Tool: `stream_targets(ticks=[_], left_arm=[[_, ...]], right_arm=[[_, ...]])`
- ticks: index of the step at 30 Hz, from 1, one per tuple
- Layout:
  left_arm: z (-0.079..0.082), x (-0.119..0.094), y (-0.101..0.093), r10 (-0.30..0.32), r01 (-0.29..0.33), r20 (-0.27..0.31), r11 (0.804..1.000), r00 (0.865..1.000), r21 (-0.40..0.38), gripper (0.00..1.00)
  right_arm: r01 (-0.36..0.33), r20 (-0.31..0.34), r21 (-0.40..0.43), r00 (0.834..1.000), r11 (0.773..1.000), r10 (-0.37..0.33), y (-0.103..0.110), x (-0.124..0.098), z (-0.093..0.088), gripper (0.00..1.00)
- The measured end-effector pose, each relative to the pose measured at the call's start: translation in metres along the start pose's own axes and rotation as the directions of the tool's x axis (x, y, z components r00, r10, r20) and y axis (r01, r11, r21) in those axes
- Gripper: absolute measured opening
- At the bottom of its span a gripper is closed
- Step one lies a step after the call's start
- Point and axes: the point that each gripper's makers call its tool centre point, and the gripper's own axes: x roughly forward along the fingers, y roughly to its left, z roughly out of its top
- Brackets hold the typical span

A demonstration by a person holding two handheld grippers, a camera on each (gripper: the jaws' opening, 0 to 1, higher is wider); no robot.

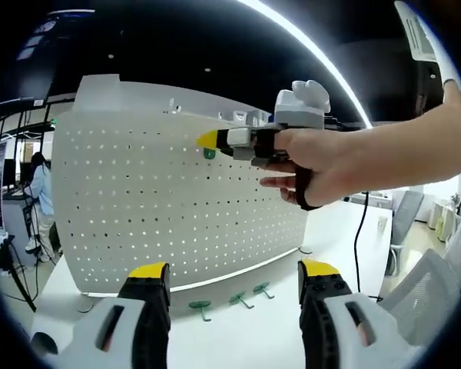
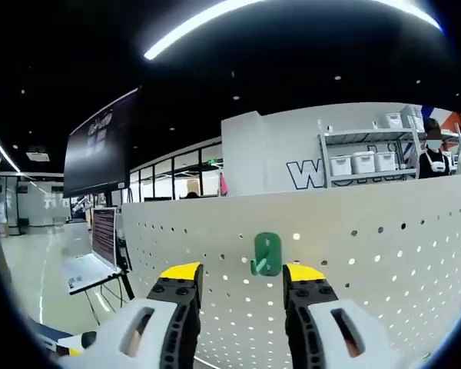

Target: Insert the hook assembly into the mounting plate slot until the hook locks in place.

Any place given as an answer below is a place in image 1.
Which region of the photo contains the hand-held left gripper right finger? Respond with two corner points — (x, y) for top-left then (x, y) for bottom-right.
(297, 259), (426, 369)

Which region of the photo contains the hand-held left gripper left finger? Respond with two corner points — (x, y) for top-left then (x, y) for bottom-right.
(48, 261), (172, 369)

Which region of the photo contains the white perforated mounting plate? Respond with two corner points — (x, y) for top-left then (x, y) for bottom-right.
(52, 109), (312, 313)

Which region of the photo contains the person's right hand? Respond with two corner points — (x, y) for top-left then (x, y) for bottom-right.
(260, 128), (374, 211)

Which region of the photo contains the ceiling light strip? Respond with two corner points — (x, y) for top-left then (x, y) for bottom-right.
(236, 0), (373, 130)

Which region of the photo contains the light grey mesh chair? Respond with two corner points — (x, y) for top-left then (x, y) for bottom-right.
(378, 248), (461, 347)

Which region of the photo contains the black floor stand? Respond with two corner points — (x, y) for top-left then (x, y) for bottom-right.
(0, 234), (38, 313)

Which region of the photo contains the ceiling air conditioner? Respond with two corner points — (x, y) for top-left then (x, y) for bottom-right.
(403, 15), (438, 62)

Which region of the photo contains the white cabinet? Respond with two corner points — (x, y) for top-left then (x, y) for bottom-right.
(429, 199), (456, 241)

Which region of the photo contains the black cable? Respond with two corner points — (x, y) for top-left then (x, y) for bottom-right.
(353, 190), (385, 303)

